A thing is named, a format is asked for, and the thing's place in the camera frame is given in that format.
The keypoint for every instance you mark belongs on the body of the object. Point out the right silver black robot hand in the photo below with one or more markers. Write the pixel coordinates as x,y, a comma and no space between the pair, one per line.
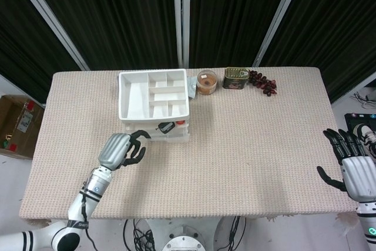
359,177

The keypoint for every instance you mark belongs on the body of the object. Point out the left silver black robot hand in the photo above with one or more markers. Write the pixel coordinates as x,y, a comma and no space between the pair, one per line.
113,151

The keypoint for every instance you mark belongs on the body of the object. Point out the clear plastic bin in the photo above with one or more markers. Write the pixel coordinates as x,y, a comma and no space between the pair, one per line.
164,135

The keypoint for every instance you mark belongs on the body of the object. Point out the black item with grey face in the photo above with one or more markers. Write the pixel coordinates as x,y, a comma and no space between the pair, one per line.
167,128

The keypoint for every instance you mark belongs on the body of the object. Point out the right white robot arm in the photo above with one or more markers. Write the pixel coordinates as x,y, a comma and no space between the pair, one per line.
367,221

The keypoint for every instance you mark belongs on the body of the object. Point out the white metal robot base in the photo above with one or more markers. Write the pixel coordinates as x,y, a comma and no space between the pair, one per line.
183,242

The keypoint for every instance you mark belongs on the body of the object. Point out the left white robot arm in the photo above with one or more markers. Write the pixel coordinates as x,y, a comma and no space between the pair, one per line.
94,186

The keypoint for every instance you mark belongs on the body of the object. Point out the brown cardboard box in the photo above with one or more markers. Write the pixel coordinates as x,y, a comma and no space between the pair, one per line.
14,121

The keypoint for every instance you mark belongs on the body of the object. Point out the white black sneaker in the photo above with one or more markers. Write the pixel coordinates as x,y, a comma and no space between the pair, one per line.
370,137

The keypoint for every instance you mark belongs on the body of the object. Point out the black floor device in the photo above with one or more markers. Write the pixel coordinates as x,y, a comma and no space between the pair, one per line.
349,121

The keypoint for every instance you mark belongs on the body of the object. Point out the small silver blister pack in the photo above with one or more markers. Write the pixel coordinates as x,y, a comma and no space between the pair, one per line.
193,86

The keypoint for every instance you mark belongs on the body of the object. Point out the beige waffle tablecloth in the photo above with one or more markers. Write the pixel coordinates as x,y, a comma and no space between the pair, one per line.
220,160

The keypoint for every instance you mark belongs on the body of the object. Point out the clear jar of rubber bands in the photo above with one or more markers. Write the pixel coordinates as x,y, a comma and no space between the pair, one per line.
207,82

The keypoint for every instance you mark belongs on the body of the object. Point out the black fabric partition panel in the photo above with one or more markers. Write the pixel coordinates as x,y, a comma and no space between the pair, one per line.
337,27
235,13
14,42
117,18

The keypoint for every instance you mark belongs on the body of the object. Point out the dark red grape bunch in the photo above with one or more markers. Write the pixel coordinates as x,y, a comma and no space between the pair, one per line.
258,80

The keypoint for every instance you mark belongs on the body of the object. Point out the dark green luncheon meat can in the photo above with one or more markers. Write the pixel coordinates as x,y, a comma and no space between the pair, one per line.
235,79

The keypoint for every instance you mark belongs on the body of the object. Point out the white drawer organizer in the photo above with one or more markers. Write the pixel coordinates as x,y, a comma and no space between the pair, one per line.
138,95

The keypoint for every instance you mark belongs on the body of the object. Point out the white partition frame post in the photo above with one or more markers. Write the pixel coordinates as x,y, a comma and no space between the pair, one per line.
279,13
176,13
50,20

